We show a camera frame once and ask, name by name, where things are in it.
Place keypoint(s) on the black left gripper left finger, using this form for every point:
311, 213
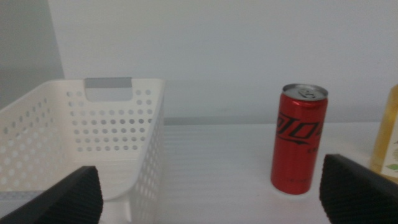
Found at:
68, 199

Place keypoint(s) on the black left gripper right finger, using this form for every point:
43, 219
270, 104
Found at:
354, 193

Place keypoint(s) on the yellow tea bottle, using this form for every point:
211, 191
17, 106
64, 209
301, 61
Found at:
385, 133

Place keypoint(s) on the red soda can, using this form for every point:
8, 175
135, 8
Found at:
297, 140

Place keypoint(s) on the white perforated plastic basket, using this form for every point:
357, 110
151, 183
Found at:
109, 168

